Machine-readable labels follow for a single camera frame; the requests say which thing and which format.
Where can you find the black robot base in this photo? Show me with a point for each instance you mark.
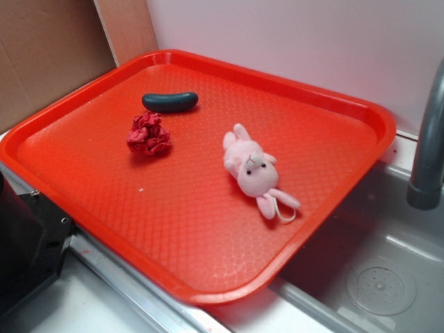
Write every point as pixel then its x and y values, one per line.
pixel 35 235

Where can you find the pink plush bunny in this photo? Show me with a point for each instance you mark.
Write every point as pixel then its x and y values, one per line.
pixel 256 175

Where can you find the red plastic tray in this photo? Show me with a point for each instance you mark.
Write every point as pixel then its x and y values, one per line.
pixel 178 216

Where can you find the crumpled red cloth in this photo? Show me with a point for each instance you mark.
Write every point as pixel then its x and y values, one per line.
pixel 147 136

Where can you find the dark green toy cucumber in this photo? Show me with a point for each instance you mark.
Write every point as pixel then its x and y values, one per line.
pixel 170 103

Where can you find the grey toy sink basin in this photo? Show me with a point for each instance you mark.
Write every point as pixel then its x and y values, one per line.
pixel 375 265

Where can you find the grey faucet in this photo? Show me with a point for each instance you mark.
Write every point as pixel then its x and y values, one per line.
pixel 426 181

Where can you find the brown cardboard panel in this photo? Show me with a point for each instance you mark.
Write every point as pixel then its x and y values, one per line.
pixel 51 48

